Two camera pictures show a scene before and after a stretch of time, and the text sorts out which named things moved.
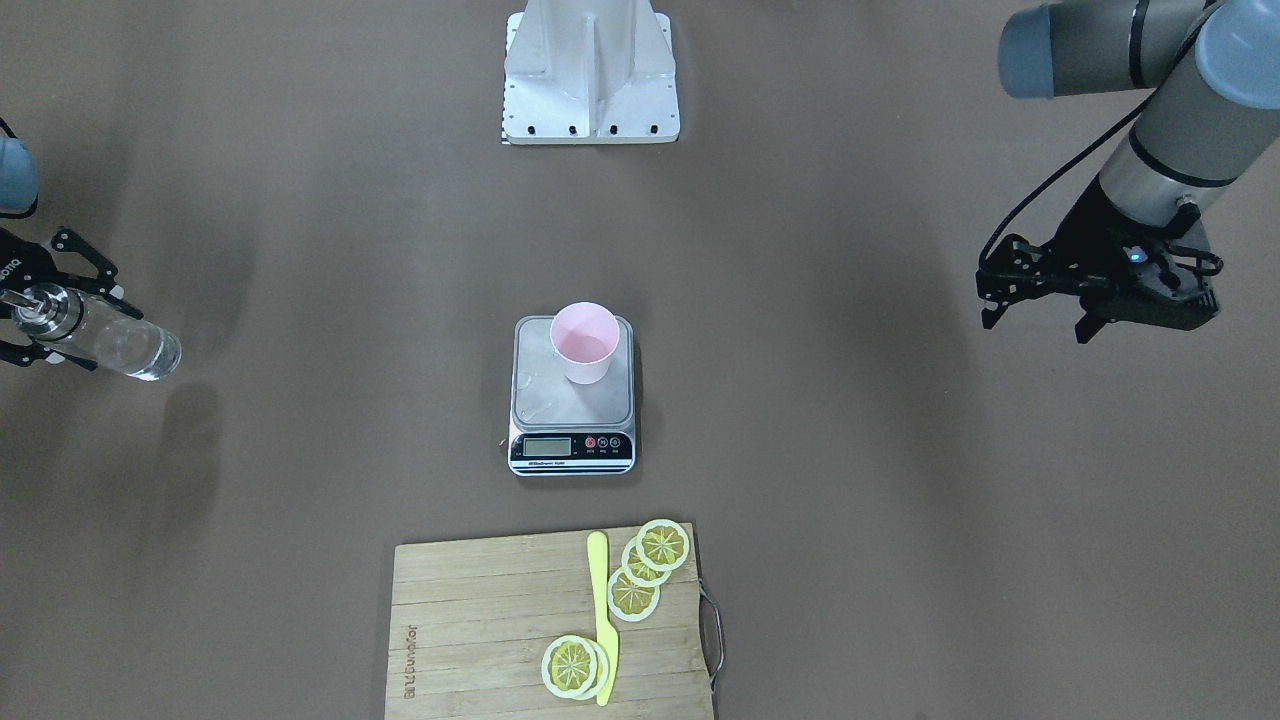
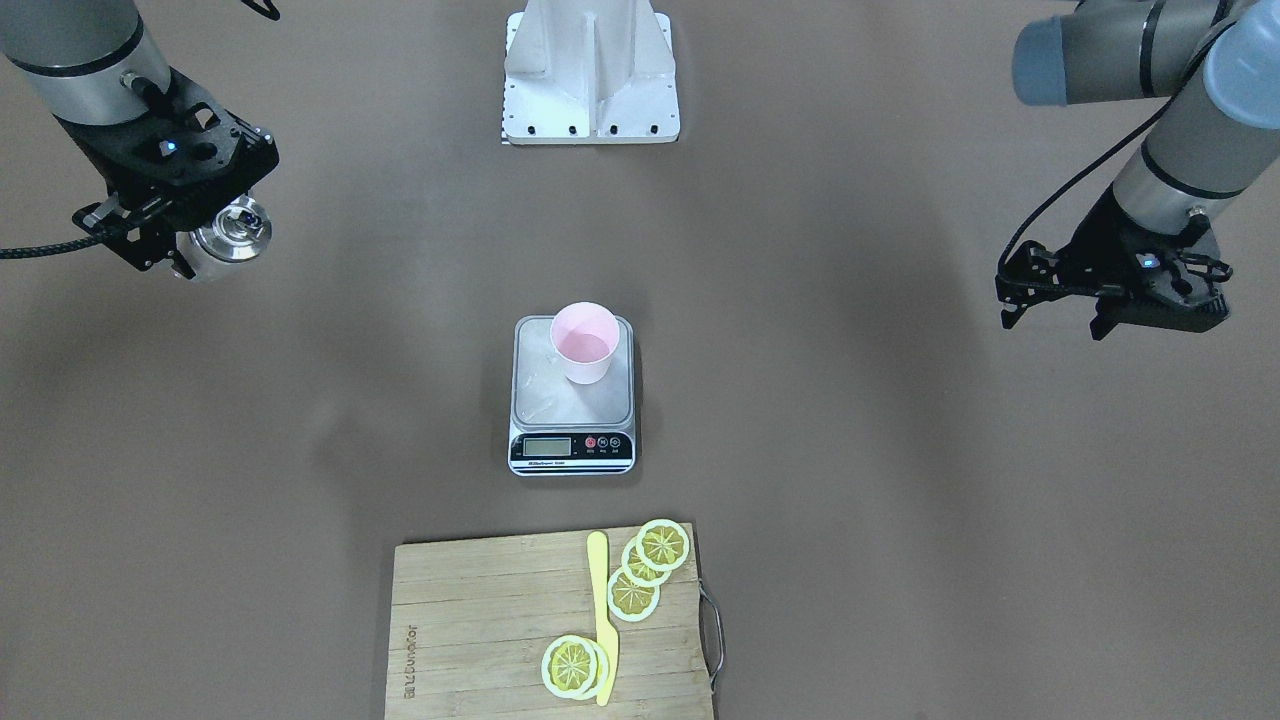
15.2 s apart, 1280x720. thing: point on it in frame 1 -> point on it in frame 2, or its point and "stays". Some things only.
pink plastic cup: (584, 336) stays
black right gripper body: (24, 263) -> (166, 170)
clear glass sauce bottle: (69, 320) -> (238, 233)
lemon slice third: (630, 601) stays
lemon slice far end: (568, 666) stays
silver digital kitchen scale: (560, 428) stays
